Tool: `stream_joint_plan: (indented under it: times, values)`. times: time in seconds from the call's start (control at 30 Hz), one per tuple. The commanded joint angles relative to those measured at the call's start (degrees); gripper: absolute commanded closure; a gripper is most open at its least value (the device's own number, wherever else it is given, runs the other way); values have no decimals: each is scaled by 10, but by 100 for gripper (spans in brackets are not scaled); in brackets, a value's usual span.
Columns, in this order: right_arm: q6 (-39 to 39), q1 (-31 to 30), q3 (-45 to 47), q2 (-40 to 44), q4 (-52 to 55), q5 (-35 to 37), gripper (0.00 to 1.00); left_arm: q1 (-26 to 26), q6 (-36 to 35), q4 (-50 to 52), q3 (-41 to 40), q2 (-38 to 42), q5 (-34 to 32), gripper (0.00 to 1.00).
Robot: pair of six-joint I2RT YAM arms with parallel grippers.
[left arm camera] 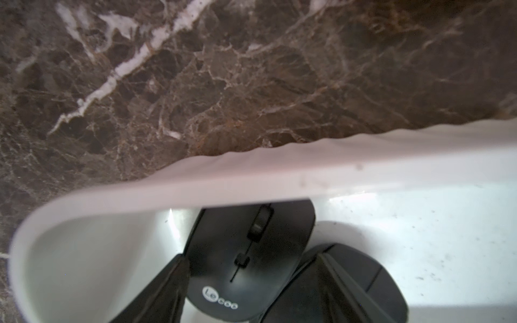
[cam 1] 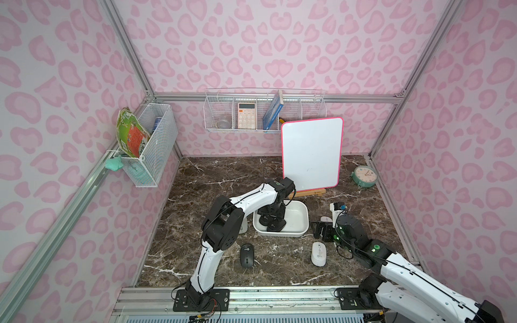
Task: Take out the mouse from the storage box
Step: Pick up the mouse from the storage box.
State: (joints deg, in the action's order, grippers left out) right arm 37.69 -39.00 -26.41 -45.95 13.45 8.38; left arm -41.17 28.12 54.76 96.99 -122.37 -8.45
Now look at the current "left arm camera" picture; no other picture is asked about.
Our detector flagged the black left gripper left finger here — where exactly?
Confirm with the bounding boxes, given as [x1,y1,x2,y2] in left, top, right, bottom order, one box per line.
[111,254,191,323]

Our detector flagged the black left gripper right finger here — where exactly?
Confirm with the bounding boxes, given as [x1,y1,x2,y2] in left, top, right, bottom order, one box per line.
[315,254,394,322]

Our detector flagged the black ribbed computer mouse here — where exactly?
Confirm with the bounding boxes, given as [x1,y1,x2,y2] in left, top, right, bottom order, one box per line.
[255,244,408,322]

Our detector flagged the black Lecoo computer mouse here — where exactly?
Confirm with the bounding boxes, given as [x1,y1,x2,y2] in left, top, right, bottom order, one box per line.
[184,199,316,322]

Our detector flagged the white plastic storage box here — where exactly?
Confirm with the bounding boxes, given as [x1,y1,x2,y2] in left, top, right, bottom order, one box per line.
[8,120,516,322]

